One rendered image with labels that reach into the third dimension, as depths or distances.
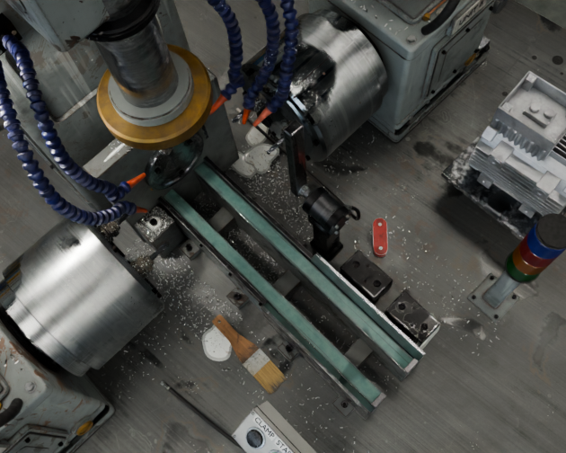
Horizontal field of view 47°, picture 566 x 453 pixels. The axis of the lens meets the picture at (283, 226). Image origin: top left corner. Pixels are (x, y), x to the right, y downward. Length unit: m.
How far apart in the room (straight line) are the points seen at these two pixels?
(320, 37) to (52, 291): 0.67
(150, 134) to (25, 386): 0.45
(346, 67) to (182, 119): 0.38
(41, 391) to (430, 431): 0.75
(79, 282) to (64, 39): 0.47
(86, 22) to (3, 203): 0.93
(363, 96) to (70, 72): 0.54
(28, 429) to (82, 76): 0.61
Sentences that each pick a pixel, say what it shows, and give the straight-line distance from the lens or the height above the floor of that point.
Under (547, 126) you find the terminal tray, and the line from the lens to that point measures 1.30.
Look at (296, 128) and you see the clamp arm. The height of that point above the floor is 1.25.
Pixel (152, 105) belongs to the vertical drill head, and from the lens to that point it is 1.01.
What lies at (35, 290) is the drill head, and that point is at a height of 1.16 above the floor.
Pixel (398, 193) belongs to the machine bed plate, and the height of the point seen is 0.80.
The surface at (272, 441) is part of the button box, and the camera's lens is 1.13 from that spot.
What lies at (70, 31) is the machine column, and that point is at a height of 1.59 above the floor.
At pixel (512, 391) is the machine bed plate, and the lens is 1.46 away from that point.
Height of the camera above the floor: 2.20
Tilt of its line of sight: 69 degrees down
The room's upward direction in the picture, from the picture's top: 10 degrees counter-clockwise
